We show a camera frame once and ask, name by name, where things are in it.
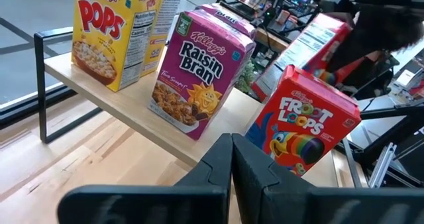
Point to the red Froot Loops cereal box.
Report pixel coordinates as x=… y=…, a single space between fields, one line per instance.
x=304 y=118
x=308 y=41

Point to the purple Raisin Bran cereal box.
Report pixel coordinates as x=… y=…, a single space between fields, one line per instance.
x=198 y=68
x=232 y=20

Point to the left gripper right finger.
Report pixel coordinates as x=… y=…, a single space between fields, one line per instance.
x=291 y=204

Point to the yellow Corn Pops cereal box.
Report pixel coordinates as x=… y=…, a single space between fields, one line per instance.
x=165 y=18
x=99 y=35

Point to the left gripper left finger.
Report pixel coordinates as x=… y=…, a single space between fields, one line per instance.
x=165 y=204

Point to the wooden workbench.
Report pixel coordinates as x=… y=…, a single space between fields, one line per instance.
x=265 y=38

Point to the black metal rig frame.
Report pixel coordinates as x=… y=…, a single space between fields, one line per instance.
x=391 y=131

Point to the wooden shelf with black frame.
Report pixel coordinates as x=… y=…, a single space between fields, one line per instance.
x=132 y=108

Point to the aluminium extrusion bar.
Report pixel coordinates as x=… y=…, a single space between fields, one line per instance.
x=382 y=164

